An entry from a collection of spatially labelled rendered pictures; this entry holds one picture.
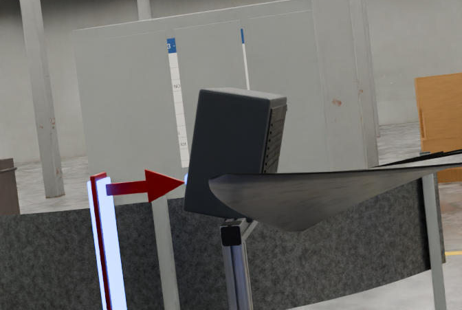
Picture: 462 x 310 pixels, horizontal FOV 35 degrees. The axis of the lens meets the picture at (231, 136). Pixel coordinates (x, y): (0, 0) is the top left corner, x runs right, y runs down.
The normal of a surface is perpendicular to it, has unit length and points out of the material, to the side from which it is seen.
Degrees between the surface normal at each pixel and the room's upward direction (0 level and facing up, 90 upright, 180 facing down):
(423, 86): 90
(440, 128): 90
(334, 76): 90
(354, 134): 90
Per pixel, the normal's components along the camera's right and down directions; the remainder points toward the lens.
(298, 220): 0.25, 0.89
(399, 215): 0.57, -0.02
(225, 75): -0.20, 0.07
